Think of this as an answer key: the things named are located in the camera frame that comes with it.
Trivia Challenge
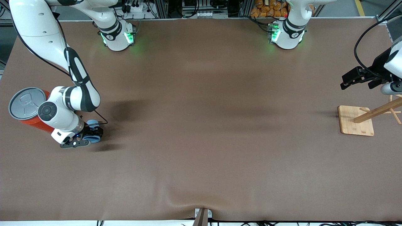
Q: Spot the light blue cup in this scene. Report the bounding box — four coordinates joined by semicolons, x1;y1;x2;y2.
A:
86;120;103;143

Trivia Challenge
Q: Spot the wooden mug tree stand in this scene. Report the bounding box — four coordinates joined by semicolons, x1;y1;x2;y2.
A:
338;95;402;136

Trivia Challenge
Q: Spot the orange can with grey lid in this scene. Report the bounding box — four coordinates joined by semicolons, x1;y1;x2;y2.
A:
8;87;53;134

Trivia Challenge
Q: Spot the orange snack bag pile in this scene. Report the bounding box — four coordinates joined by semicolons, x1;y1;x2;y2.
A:
250;0;289;18

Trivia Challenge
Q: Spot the brown table cloth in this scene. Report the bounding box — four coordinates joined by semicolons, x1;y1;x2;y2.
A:
0;17;402;222

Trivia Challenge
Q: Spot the white power strip with plugs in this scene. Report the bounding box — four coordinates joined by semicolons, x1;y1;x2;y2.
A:
125;3;156;19

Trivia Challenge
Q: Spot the long white socket strip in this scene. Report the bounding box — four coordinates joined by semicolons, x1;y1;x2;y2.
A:
183;11;228;19

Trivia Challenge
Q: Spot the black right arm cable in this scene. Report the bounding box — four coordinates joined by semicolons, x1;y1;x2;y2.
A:
9;3;109;126

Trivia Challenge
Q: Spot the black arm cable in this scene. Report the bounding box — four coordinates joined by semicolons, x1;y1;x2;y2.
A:
9;3;109;126
354;19;394;79

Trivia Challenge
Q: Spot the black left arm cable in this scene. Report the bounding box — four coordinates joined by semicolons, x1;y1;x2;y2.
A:
354;19;394;79

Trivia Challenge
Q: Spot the aluminium corner frame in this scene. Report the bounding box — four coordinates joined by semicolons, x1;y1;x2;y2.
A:
375;3;402;25

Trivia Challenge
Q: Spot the aluminium frame post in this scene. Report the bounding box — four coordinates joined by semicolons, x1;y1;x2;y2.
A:
156;0;168;19
239;0;254;18

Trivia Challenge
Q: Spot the brown post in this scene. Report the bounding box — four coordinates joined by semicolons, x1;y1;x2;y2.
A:
192;209;208;226

